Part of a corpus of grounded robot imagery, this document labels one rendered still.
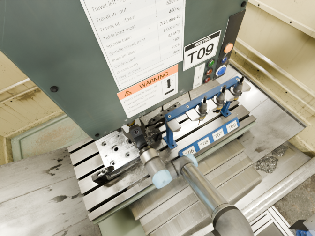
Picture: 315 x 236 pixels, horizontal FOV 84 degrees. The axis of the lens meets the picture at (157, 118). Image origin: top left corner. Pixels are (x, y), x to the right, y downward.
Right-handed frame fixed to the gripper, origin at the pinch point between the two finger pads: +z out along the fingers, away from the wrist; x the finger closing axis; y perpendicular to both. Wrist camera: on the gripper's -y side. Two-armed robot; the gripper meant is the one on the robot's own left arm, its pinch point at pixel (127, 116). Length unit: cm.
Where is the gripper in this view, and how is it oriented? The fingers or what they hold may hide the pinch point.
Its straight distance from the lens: 85.2
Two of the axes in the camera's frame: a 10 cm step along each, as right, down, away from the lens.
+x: 8.6, -4.7, 1.9
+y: 0.8, 4.9, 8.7
